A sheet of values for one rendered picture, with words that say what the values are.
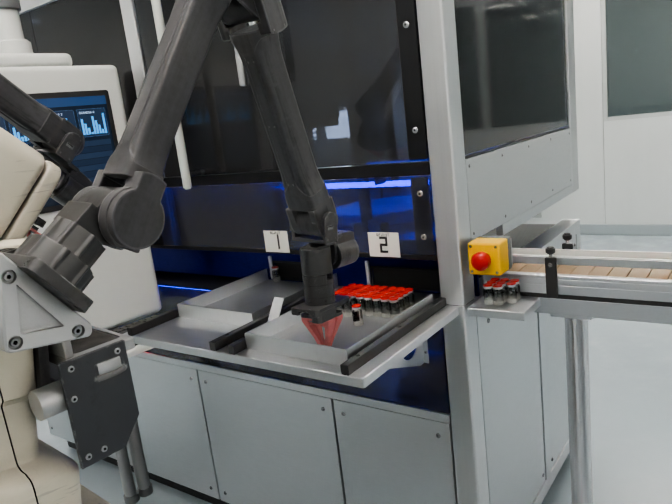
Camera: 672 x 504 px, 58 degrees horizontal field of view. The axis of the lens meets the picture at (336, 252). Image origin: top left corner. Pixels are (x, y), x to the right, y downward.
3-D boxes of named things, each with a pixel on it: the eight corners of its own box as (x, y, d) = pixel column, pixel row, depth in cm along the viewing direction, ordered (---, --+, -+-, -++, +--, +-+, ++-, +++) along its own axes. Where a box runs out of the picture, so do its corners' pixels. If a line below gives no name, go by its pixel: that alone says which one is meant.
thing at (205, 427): (214, 366, 354) (189, 218, 335) (586, 443, 233) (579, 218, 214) (53, 452, 275) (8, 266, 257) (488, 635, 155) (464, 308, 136)
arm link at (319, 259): (292, 244, 111) (316, 245, 107) (316, 237, 116) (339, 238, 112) (296, 281, 112) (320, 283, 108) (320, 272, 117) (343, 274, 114)
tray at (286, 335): (340, 299, 153) (339, 286, 152) (433, 308, 137) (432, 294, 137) (246, 348, 126) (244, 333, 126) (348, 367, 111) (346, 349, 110)
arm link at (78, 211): (44, 228, 75) (67, 232, 71) (96, 169, 79) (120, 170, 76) (95, 273, 81) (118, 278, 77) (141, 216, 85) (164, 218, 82)
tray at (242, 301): (267, 280, 181) (265, 268, 180) (338, 285, 166) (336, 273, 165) (179, 317, 154) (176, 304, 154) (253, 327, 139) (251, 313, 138)
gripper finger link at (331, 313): (347, 350, 115) (342, 303, 113) (324, 363, 109) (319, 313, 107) (319, 346, 119) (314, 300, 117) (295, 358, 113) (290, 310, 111)
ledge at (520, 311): (490, 296, 147) (490, 289, 147) (544, 301, 139) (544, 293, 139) (467, 315, 136) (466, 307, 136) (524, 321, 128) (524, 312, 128)
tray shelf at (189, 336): (256, 285, 184) (255, 279, 184) (472, 303, 143) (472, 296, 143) (122, 341, 147) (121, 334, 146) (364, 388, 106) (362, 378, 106)
